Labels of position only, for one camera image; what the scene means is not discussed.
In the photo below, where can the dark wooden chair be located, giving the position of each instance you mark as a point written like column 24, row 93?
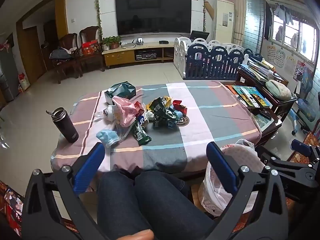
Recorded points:
column 90, row 33
column 68, row 40

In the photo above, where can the small desk gadget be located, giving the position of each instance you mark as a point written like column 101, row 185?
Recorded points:
column 140, row 40

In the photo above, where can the red snack wrapper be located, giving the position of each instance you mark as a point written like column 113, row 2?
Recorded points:
column 180, row 107

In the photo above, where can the person's leg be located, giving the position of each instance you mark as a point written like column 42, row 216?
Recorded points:
column 117, row 205
column 170, row 205

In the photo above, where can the dark crumpled snack bag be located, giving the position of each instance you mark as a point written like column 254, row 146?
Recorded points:
column 162, row 115

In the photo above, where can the black stereo unit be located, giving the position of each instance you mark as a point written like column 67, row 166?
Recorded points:
column 145, row 55

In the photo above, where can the standing air conditioner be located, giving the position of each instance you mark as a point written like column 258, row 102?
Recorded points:
column 224, row 17

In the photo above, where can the large flat television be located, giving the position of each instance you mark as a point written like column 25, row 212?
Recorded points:
column 152, row 15

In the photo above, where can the white plastic bag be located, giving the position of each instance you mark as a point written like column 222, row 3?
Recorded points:
column 108, row 112

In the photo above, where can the green snack wrapper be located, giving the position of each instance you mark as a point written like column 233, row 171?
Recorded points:
column 140, row 135

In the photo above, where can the blue face mask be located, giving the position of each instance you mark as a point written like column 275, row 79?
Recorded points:
column 107, row 136

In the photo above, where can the glass top coffee table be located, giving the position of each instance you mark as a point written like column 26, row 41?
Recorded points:
column 265, row 125

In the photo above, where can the window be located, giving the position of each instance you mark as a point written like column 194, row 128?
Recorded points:
column 306, row 37

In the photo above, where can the small black box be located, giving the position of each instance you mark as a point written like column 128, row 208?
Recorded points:
column 163, row 42

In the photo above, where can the person's left leg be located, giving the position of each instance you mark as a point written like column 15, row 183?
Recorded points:
column 117, row 205

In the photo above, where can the pile of books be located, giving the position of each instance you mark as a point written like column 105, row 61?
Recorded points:
column 257, row 68

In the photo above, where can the wooden television cabinet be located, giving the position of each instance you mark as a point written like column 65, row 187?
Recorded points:
column 117, row 56

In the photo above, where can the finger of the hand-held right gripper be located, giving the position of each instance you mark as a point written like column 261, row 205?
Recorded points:
column 300, row 145
column 295, row 170

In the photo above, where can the beige curtain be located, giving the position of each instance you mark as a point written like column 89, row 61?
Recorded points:
column 237, row 12

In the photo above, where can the row of picture books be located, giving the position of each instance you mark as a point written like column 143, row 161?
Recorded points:
column 247, row 95

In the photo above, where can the ivy garland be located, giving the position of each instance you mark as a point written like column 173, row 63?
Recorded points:
column 99, row 10
column 204, row 2

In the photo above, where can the black thermos bottle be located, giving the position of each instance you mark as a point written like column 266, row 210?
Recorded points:
column 66, row 127

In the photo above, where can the colourful printed sheet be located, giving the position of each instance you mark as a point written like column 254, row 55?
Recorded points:
column 10, row 205

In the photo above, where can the wooden door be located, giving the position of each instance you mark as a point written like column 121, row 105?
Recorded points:
column 33, row 52

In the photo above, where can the blue printed swivel chair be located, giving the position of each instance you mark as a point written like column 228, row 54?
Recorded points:
column 307, row 85

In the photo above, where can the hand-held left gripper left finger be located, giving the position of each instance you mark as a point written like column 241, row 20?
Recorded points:
column 92, row 162

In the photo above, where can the white and navy playpen fence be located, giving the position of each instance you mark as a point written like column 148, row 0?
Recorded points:
column 212, row 60

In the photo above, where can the pink plastic bag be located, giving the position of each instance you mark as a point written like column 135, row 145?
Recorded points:
column 125, row 110

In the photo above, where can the grey refrigerator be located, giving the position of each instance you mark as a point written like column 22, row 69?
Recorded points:
column 6, row 75

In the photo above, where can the grey green cushion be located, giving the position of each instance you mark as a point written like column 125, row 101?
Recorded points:
column 278, row 88

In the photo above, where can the hanging dark garment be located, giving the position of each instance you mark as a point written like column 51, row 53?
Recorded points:
column 268, row 20

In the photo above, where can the person's right leg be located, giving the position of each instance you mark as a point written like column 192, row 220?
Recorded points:
column 170, row 205

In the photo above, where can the yellow snack wrapper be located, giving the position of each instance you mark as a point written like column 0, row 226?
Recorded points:
column 167, row 100

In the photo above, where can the red gift box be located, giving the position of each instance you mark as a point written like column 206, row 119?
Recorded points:
column 90, row 48

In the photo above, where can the black monitor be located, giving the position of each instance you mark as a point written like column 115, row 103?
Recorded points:
column 199, row 35

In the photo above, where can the blue white wrapper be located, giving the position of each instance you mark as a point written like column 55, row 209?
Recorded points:
column 142, row 120

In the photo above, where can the plaid tablecloth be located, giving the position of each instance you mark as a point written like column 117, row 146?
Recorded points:
column 200, row 120

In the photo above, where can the potted plant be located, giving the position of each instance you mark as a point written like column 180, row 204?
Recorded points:
column 112, row 41

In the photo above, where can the clear plastic wrapper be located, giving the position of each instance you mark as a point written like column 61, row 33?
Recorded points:
column 122, row 132

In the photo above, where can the wall chart poster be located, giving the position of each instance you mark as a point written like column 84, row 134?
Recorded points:
column 279, row 58
column 271, row 52
column 299, row 70
column 290, row 65

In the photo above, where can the hanging light garment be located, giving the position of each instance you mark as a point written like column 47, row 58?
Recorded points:
column 287, row 15

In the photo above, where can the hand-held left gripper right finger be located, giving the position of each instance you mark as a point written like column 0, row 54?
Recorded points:
column 221, row 165

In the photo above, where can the person's left hand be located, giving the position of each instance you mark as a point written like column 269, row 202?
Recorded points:
column 136, row 235

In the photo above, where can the white bag-lined waste basket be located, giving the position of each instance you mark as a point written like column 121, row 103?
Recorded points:
column 240, row 155

